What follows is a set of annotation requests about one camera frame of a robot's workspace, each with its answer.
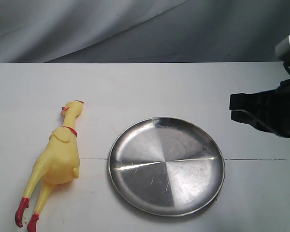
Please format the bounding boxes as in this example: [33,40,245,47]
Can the round stainless steel plate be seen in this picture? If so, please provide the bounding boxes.
[108,117,225,217]

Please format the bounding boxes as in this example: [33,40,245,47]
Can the yellow rubber chicken toy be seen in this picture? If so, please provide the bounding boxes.
[14,101,84,232]

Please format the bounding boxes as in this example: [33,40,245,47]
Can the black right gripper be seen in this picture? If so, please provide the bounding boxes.
[229,79,290,138]

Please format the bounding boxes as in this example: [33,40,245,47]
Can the grey backdrop cloth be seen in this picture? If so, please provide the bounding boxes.
[0,0,290,63]

